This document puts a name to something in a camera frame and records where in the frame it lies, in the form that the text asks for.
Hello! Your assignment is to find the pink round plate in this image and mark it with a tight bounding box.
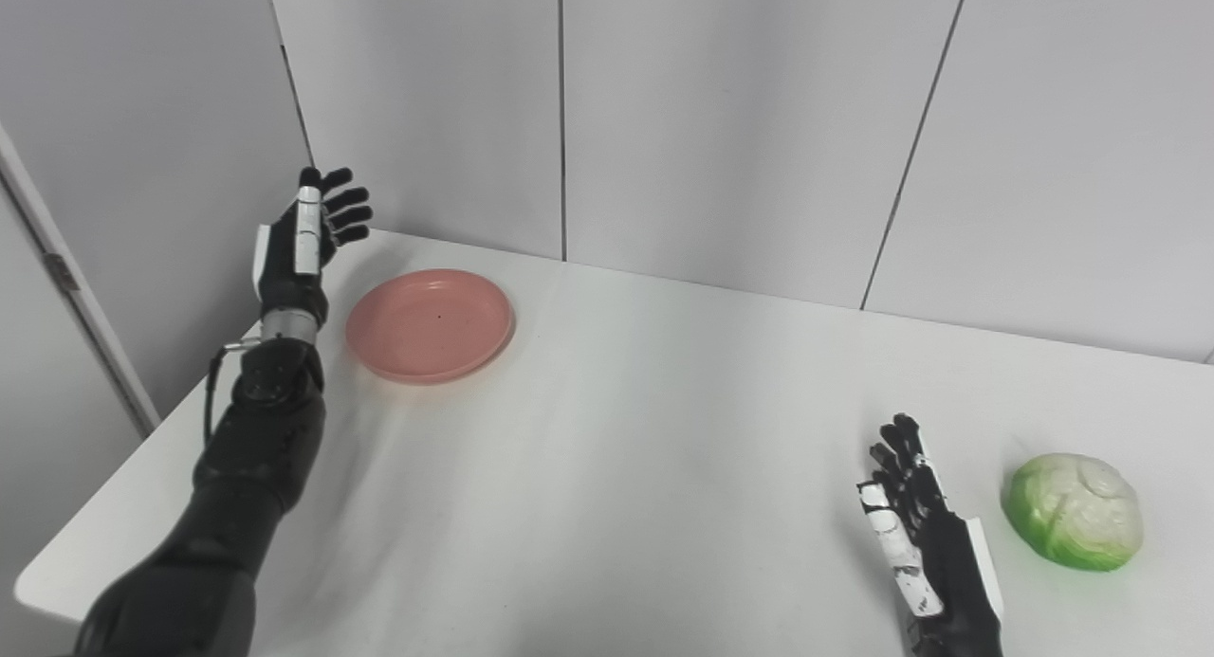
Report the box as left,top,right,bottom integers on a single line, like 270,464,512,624
344,268,516,386

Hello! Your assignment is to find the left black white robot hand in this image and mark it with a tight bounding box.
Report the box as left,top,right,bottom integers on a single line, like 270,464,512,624
251,167,374,328

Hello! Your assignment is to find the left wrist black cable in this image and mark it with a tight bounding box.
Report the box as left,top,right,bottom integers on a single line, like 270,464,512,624
204,338,264,449

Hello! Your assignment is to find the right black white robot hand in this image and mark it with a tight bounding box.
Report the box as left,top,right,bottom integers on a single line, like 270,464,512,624
857,412,1006,657

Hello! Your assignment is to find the green white cabbage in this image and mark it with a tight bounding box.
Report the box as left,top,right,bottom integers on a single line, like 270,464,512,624
1002,452,1145,573

